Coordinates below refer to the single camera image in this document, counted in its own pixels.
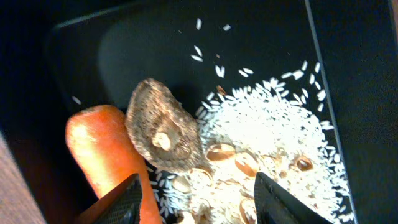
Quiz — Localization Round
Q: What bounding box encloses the brown shiitake mushroom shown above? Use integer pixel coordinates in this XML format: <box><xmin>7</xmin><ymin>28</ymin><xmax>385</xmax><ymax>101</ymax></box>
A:
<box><xmin>125</xmin><ymin>78</ymin><xmax>204</xmax><ymax>173</ymax></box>

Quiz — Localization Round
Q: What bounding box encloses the rice and peanut shells pile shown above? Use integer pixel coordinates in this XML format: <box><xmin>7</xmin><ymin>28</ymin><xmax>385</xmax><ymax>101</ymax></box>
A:
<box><xmin>146</xmin><ymin>17</ymin><xmax>355</xmax><ymax>224</ymax></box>

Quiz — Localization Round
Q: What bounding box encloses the black rectangular tray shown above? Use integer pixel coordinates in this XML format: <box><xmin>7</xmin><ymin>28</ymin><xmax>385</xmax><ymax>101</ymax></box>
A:
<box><xmin>0</xmin><ymin>0</ymin><xmax>398</xmax><ymax>224</ymax></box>

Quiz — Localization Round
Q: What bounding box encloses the orange carrot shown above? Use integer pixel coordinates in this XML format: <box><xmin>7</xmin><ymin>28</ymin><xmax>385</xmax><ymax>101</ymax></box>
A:
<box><xmin>65</xmin><ymin>105</ymin><xmax>162</xmax><ymax>224</ymax></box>

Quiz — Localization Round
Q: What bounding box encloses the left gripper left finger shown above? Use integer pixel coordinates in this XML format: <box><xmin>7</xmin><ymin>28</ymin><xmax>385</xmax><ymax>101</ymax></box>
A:
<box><xmin>74</xmin><ymin>174</ymin><xmax>142</xmax><ymax>224</ymax></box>

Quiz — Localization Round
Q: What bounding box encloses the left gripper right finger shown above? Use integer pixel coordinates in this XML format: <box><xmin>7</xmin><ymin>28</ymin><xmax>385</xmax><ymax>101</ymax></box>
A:
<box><xmin>254</xmin><ymin>172</ymin><xmax>331</xmax><ymax>224</ymax></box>

